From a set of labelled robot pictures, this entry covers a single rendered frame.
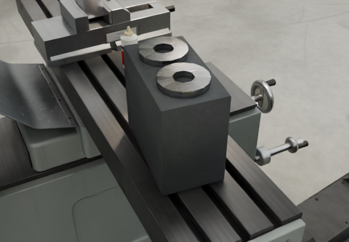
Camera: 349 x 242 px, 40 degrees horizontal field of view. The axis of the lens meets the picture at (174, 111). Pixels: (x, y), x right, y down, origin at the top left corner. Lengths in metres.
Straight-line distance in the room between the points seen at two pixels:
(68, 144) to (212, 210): 0.48
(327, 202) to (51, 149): 0.75
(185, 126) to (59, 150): 0.50
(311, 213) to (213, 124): 0.63
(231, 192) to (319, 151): 1.64
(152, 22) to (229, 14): 2.43
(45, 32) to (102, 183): 0.41
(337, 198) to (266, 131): 1.18
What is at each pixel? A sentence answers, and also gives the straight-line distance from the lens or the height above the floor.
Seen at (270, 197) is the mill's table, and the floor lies 0.95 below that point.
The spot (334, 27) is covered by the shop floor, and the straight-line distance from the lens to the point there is 3.67.
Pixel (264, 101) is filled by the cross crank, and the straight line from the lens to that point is 1.63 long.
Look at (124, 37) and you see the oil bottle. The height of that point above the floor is 1.03.
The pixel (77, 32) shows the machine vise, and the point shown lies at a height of 1.02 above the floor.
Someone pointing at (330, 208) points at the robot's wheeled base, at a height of 0.59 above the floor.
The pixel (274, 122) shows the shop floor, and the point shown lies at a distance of 2.60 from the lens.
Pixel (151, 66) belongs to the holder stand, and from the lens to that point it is 0.83.
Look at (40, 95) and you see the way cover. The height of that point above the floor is 0.88.
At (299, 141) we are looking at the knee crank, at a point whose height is 0.54.
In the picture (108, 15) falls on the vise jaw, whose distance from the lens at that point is 1.23.
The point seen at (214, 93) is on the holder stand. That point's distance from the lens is 0.77.
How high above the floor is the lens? 1.57
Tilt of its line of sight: 37 degrees down
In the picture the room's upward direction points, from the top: straight up
